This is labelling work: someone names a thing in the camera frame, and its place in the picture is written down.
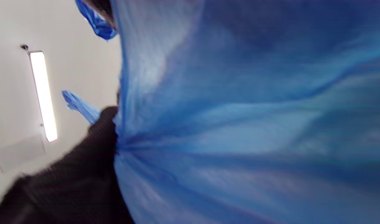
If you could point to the person's right hand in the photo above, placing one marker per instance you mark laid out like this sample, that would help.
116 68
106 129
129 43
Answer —
103 6

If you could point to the person's left hand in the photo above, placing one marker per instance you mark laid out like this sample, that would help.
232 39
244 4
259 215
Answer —
68 186

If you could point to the blue plastic bag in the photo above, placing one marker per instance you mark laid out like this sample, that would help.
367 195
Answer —
239 109

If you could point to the white ceiling access panel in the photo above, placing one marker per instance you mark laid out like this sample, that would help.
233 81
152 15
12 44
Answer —
19 154

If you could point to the long ceiling light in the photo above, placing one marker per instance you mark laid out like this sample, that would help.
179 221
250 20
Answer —
43 96

